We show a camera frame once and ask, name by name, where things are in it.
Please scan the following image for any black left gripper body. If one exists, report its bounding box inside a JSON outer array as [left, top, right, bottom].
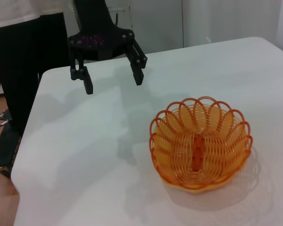
[[67, 0, 135, 61]]

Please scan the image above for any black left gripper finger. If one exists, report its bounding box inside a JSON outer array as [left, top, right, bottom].
[[124, 39, 148, 86], [69, 45, 94, 95]]

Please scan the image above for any orange woven plastic basket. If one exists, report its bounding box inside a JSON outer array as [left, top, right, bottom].
[[149, 96, 254, 194]]

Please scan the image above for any clear acrylic panel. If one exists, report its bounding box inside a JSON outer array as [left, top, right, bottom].
[[108, 6, 134, 30]]

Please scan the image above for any black robot torso column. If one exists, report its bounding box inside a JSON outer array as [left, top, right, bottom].
[[0, 11, 70, 132]]

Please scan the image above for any white tablecloth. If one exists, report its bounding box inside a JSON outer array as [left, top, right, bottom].
[[10, 36, 283, 226]]

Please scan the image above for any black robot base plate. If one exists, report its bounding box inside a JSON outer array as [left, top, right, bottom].
[[0, 128, 22, 169]]

